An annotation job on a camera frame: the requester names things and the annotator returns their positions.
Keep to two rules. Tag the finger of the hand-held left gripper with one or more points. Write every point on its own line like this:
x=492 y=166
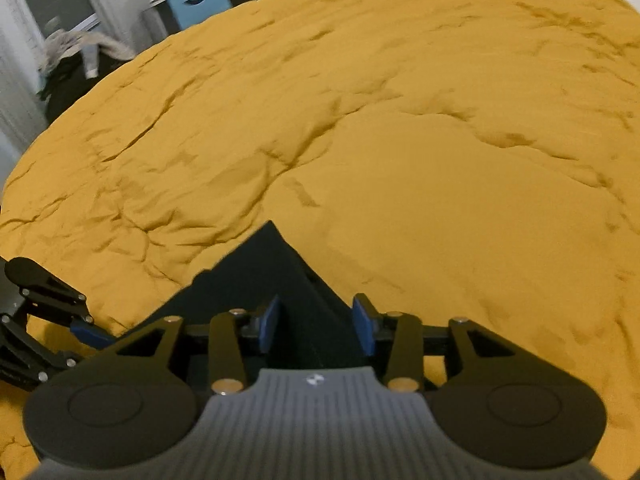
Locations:
x=30 y=355
x=95 y=334

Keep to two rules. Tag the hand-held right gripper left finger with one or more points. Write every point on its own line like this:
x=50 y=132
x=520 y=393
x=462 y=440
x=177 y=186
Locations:
x=270 y=327

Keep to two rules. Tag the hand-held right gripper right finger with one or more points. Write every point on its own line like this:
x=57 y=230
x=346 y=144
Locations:
x=362 y=327

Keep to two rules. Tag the black pants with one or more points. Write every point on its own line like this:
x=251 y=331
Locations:
x=280 y=275

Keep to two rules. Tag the mustard yellow blanket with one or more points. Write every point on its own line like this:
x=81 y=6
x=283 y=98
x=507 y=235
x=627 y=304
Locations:
x=400 y=135

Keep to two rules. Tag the white curtain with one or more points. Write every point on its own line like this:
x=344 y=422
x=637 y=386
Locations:
x=17 y=85

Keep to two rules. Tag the pile of clothes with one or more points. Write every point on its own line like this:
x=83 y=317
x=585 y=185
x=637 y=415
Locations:
x=75 y=60

